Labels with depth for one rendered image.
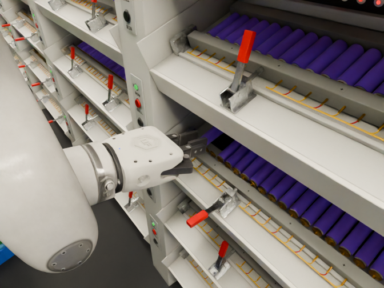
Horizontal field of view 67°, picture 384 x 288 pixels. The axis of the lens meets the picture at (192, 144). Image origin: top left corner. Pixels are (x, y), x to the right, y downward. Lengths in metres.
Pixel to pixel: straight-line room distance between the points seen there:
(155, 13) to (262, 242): 0.38
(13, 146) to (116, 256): 0.85
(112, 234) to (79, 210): 0.85
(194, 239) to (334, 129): 0.46
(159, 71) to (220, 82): 0.11
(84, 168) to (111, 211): 0.84
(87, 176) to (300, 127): 0.26
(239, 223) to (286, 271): 0.10
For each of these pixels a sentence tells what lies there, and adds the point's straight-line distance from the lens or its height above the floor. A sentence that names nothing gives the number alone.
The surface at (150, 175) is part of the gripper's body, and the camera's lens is 0.41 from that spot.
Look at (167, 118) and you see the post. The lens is 0.56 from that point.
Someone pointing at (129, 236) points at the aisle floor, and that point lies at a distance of 1.13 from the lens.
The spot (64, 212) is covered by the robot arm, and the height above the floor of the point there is 0.70.
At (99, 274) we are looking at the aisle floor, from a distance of 1.07.
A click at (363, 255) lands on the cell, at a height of 0.56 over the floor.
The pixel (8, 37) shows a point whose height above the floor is 0.32.
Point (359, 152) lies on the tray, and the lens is 0.32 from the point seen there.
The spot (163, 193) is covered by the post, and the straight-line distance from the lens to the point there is 0.67.
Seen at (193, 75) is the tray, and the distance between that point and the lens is 0.44.
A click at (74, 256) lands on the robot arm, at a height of 0.63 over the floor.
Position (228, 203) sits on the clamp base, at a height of 0.54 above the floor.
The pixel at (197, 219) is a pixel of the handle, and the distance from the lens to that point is 0.46.
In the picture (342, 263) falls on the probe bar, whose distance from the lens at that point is 0.44.
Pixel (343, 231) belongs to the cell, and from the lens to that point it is 0.46.
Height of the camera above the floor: 0.90
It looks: 37 degrees down
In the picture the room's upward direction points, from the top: straight up
